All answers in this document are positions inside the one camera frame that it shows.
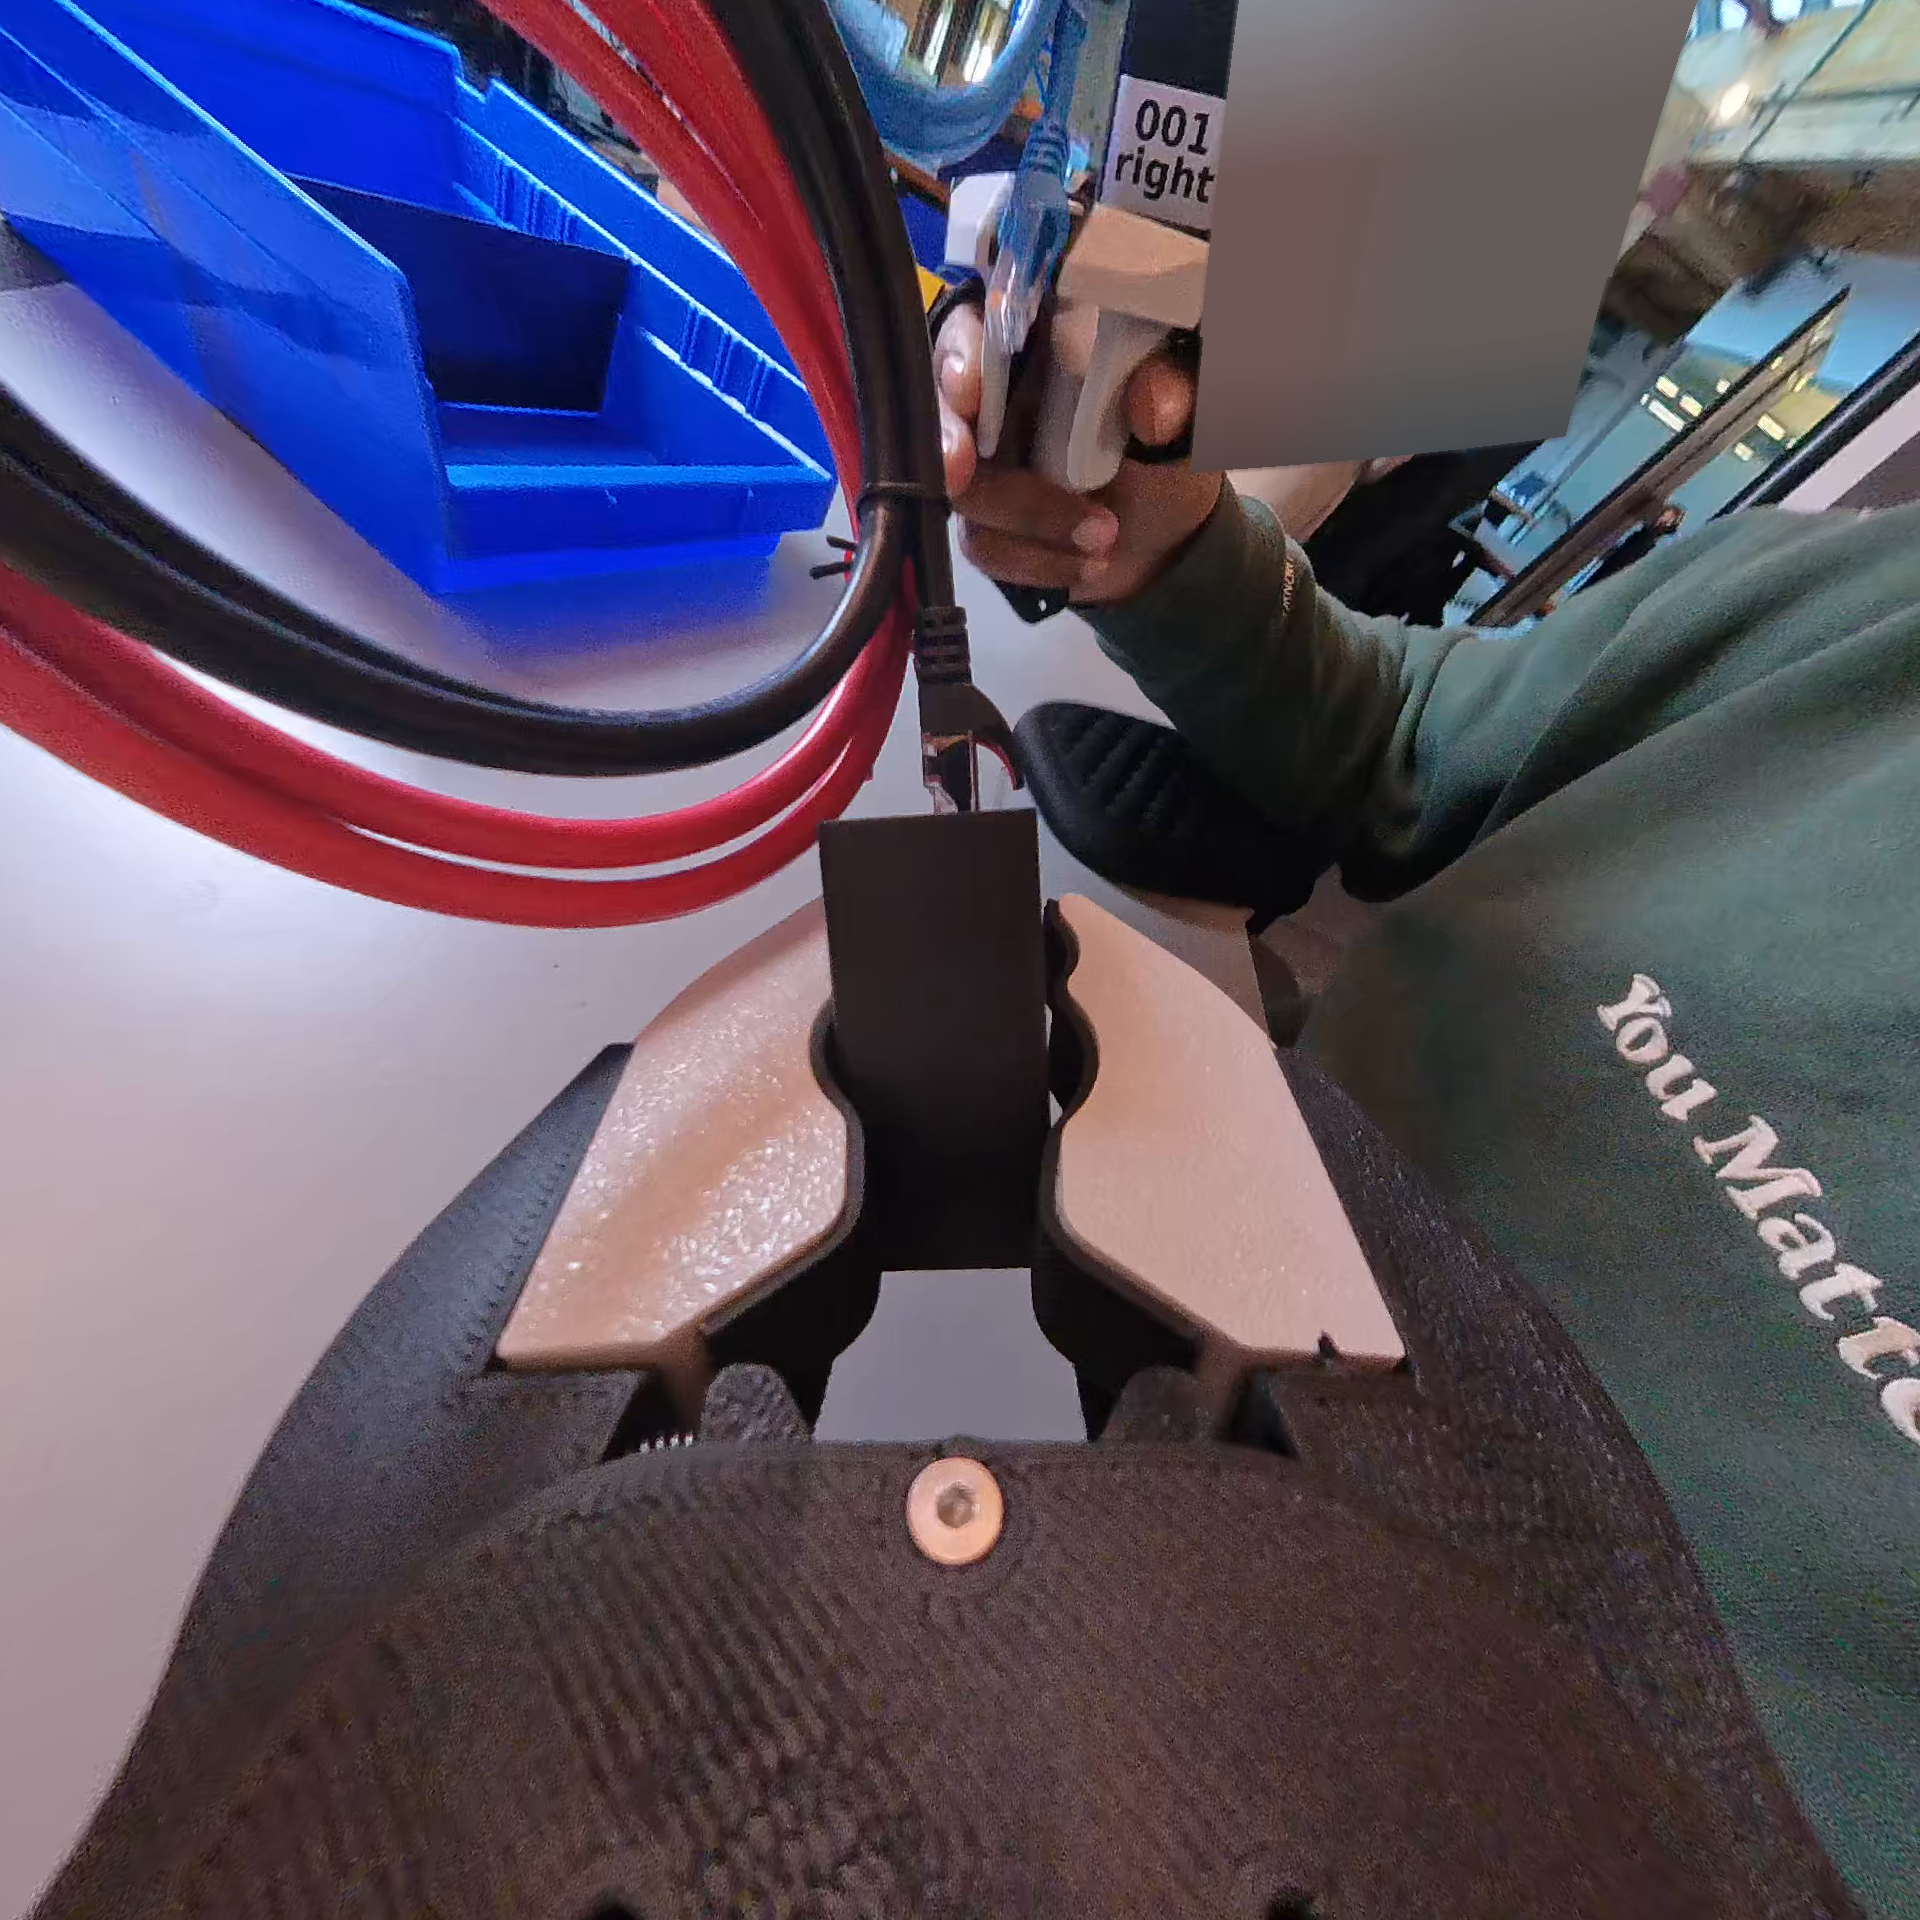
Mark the person's right hand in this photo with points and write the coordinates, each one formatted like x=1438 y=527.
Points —
x=1050 y=539

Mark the person's green sweatshirt torso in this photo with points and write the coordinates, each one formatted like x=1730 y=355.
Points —
x=1652 y=1349

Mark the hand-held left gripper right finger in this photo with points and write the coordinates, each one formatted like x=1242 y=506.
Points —
x=1200 y=1171

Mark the person's right forearm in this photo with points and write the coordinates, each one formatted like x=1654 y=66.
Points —
x=1349 y=705

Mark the person's beige trouser leg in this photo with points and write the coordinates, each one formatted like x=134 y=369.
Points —
x=1343 y=493

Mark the blue storage bin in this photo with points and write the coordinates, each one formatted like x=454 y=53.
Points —
x=226 y=225

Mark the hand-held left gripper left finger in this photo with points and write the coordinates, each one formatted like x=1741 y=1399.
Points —
x=691 y=1185

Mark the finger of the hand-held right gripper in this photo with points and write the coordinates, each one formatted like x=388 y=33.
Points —
x=960 y=29

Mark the black ethernet switch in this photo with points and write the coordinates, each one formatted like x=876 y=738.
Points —
x=932 y=1050

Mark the black chair armrest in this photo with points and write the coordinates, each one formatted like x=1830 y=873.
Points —
x=1156 y=809

